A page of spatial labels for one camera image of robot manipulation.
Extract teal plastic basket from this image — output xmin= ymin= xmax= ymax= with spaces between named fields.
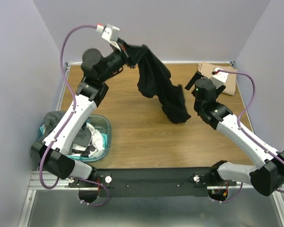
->
xmin=37 ymin=115 xmax=112 ymax=162

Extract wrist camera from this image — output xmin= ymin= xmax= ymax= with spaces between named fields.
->
xmin=101 ymin=24 xmax=120 ymax=46
xmin=210 ymin=67 xmax=229 ymax=88

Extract grey t shirt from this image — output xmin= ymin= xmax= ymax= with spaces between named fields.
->
xmin=30 ymin=111 xmax=65 ymax=166

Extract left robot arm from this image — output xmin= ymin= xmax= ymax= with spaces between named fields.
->
xmin=31 ymin=48 xmax=128 ymax=187

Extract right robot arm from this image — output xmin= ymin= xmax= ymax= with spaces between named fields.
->
xmin=185 ymin=68 xmax=284 ymax=196

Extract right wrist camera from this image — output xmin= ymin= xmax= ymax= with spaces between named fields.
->
xmin=210 ymin=67 xmax=229 ymax=88

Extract aluminium rail frame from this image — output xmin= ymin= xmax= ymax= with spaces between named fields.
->
xmin=28 ymin=67 xmax=284 ymax=227

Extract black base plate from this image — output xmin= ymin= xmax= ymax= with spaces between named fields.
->
xmin=68 ymin=166 xmax=237 ymax=198

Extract folded beige t shirt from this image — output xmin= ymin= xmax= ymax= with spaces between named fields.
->
xmin=198 ymin=62 xmax=237 ymax=96

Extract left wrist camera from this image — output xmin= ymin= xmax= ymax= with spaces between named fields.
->
xmin=101 ymin=24 xmax=120 ymax=46

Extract black t shirt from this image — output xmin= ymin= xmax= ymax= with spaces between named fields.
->
xmin=122 ymin=44 xmax=191 ymax=124

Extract white clothes in basket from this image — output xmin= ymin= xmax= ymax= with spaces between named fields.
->
xmin=70 ymin=123 xmax=105 ymax=159

